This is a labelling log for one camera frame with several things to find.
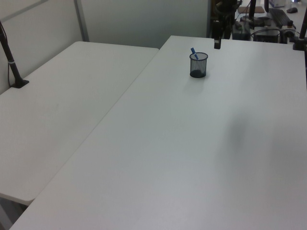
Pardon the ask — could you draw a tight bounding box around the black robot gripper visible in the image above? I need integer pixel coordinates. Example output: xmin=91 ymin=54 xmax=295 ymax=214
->
xmin=213 ymin=0 xmax=238 ymax=50

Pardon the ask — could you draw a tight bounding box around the black control box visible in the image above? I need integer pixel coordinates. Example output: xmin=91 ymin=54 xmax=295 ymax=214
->
xmin=232 ymin=21 xmax=250 ymax=40

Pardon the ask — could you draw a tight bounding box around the black monitor stand pole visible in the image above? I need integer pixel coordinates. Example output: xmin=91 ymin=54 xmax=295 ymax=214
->
xmin=241 ymin=0 xmax=272 ymax=27

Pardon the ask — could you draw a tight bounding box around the brown mouse pad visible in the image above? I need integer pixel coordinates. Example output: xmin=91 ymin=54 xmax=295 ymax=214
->
xmin=236 ymin=6 xmax=264 ymax=14

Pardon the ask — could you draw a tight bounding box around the black mesh pen cup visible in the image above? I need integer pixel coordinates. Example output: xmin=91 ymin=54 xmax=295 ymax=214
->
xmin=189 ymin=52 xmax=209 ymax=79

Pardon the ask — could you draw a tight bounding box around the grey metal equipment box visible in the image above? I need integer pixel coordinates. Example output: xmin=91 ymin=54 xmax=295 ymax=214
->
xmin=253 ymin=25 xmax=282 ymax=43

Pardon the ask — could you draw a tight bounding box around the black computer keyboard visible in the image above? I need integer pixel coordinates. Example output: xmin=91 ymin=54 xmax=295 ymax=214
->
xmin=268 ymin=8 xmax=291 ymax=26

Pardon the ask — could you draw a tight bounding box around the emergency stop button box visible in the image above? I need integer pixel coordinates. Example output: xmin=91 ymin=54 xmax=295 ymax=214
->
xmin=281 ymin=20 xmax=297 ymax=37

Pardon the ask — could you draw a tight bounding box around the black camera stand with clamp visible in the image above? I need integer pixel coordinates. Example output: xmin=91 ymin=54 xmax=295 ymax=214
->
xmin=292 ymin=14 xmax=307 ymax=51

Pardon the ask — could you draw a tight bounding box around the black camera stand with plate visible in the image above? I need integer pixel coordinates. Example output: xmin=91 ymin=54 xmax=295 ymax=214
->
xmin=0 ymin=20 xmax=30 ymax=90

